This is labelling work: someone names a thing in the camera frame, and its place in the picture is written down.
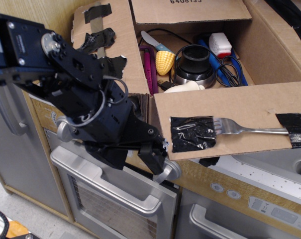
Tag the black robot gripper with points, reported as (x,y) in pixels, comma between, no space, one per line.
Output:
(111,128)

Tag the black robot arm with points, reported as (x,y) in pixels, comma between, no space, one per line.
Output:
(83,87)

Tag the silver right stove knob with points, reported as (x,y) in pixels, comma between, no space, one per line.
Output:
(171,171)

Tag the silver stove knob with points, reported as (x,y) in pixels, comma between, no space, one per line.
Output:
(65,131)
(171,171)

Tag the silver oven door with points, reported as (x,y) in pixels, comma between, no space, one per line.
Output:
(111,203)

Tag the black tape on fork tines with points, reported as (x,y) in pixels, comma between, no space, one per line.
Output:
(192,134)

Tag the black tape scrap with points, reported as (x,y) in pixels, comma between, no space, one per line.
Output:
(207,162)

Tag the silver left stove knob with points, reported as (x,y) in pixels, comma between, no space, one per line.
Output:
(65,131)

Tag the black USB plug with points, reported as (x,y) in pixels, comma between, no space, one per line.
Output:
(164,85)

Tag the silver dishwasher door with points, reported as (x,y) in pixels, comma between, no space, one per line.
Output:
(203,218)

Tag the cream toy piece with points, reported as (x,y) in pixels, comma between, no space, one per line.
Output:
(189,86)

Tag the silver metal fork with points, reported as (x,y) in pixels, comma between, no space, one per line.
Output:
(229,126)

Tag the yellow toy corn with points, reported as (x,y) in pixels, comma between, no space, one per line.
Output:
(164,62)

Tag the magenta marker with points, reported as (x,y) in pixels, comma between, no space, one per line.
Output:
(150,68)

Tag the black silver 3D mouse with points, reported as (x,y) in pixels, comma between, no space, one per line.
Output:
(194,65)

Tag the blue pen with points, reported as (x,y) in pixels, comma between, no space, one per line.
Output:
(228,70)

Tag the orange object on floor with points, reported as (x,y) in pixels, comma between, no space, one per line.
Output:
(13,229)

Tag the white red toy block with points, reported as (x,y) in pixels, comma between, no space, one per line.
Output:
(219,44)

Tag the grey toy sink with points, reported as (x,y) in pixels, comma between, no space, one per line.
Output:
(283,163)

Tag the toy knife blue handle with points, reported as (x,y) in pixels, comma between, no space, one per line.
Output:
(150,40)

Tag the silver fridge door handle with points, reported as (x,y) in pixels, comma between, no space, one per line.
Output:
(15,127)

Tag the black tape on fork handle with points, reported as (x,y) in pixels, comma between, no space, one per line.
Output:
(292,122)

